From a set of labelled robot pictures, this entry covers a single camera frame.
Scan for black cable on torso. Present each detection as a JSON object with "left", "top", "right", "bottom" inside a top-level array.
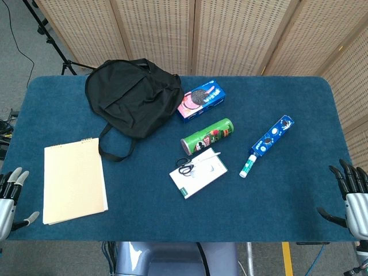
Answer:
[{"left": 196, "top": 242, "right": 209, "bottom": 276}]

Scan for blue cable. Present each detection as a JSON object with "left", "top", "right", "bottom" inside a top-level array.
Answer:
[{"left": 304, "top": 243, "right": 330, "bottom": 276}]

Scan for manila folder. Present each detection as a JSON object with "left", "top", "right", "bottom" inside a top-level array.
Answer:
[{"left": 42, "top": 137, "right": 109, "bottom": 226}]

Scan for yellow floor tape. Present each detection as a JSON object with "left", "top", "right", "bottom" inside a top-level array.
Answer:
[{"left": 281, "top": 241, "right": 294, "bottom": 276}]

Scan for pink blue Oreo box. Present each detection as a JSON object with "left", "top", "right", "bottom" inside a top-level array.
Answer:
[{"left": 176, "top": 79, "right": 226, "bottom": 124}]

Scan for grey blue robot torso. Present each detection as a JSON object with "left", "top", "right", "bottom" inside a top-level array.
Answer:
[{"left": 114, "top": 241, "right": 239, "bottom": 276}]

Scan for green Pringles can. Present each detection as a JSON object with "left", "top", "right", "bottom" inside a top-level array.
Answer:
[{"left": 180, "top": 117, "right": 234, "bottom": 156}]

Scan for long blue Oreo box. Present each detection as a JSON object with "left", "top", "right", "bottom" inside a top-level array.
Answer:
[{"left": 248, "top": 114, "right": 296, "bottom": 160}]

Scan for wicker folding screen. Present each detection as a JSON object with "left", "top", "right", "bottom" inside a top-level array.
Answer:
[{"left": 34, "top": 0, "right": 368, "bottom": 171}]

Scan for silver table leg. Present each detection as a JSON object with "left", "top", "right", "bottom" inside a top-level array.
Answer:
[{"left": 246, "top": 242, "right": 255, "bottom": 276}]

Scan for blue table mat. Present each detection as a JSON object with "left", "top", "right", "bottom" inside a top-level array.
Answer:
[{"left": 0, "top": 75, "right": 355, "bottom": 243}]

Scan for thin black floor cable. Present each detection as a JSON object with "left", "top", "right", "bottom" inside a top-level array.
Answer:
[{"left": 2, "top": 0, "right": 36, "bottom": 87}]

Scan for white green glue stick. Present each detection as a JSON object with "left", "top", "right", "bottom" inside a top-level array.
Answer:
[{"left": 239, "top": 154, "right": 258, "bottom": 178}]

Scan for black tripod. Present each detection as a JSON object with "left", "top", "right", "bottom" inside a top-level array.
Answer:
[{"left": 22, "top": 0, "right": 95, "bottom": 76}]

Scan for black backpack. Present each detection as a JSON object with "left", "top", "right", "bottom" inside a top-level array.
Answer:
[{"left": 85, "top": 58, "right": 185, "bottom": 162}]

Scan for cables beside robot torso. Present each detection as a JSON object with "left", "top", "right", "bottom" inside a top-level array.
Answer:
[{"left": 101, "top": 241, "right": 117, "bottom": 276}]

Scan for black handled scissors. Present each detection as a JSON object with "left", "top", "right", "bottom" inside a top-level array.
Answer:
[{"left": 175, "top": 152, "right": 221, "bottom": 175}]

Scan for white book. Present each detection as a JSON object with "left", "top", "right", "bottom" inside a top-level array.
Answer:
[{"left": 168, "top": 147, "right": 228, "bottom": 200}]

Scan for cable bundle on floor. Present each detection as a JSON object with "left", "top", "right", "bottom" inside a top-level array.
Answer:
[{"left": 0, "top": 108, "right": 20, "bottom": 162}]

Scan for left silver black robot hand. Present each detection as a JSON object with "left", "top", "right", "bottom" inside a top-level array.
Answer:
[{"left": 0, "top": 167, "right": 40, "bottom": 242}]

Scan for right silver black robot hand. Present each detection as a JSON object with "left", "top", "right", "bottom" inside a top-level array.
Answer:
[{"left": 316, "top": 159, "right": 368, "bottom": 241}]

